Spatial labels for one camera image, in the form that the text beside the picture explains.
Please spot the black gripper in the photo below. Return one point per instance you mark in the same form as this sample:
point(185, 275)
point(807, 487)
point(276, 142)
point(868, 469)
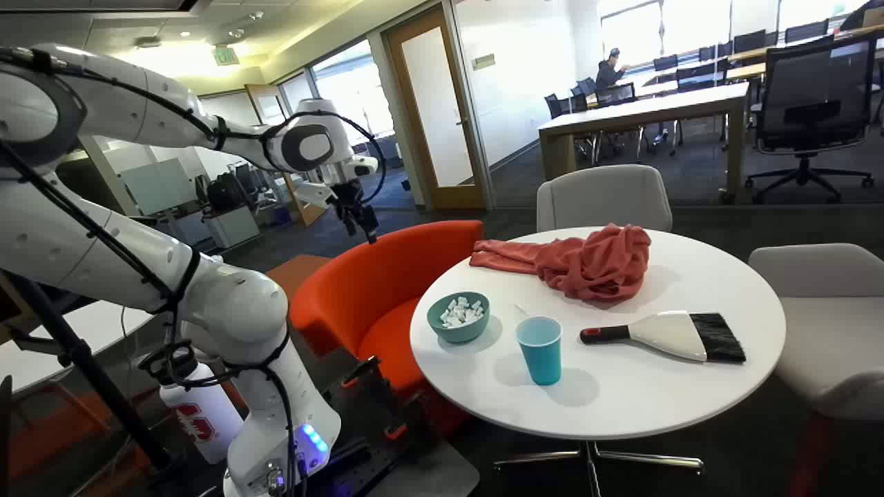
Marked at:
point(350, 197)

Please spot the teal bowl with white contents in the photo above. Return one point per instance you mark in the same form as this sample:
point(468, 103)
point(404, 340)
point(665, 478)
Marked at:
point(460, 319)

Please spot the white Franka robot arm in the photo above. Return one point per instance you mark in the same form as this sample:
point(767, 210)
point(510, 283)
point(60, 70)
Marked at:
point(229, 312)

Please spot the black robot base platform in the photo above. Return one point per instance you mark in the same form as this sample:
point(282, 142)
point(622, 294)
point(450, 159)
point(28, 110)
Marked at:
point(387, 432)

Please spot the orange armchair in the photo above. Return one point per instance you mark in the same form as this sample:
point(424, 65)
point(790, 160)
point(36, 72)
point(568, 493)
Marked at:
point(369, 284)

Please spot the wooden framed glass door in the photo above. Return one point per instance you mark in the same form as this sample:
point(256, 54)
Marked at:
point(437, 110)

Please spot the blue plastic cup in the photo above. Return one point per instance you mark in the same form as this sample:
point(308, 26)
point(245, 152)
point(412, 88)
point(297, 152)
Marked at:
point(539, 353)

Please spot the red crumpled cloth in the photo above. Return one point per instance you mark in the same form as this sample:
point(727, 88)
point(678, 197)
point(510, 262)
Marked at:
point(594, 262)

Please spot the white bottle with red print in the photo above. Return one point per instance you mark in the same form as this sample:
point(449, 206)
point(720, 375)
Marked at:
point(202, 415)

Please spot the grey chair with rounded back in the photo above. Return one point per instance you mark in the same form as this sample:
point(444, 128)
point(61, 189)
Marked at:
point(604, 197)

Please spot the seated person in dark clothes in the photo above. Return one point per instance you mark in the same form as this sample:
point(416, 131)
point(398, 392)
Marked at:
point(609, 72)

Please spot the small white side table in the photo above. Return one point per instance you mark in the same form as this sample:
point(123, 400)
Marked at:
point(73, 334)

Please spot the long wooden table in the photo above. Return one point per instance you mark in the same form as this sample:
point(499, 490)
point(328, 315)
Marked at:
point(645, 109)

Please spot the black tripod stand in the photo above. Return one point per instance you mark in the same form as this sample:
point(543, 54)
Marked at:
point(83, 362)

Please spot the white brush with black bristles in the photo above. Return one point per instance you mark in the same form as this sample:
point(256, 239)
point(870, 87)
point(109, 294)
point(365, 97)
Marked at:
point(671, 334)

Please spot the round white table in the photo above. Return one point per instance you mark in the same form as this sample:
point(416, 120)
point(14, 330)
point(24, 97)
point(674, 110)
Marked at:
point(645, 396)

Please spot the black mesh office chair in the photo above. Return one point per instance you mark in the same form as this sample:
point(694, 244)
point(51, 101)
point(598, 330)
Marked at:
point(811, 92)

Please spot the grey chair with wide seat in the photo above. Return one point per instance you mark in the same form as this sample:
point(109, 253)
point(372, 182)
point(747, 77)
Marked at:
point(830, 322)

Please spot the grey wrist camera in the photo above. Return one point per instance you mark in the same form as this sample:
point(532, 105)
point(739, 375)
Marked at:
point(317, 193)

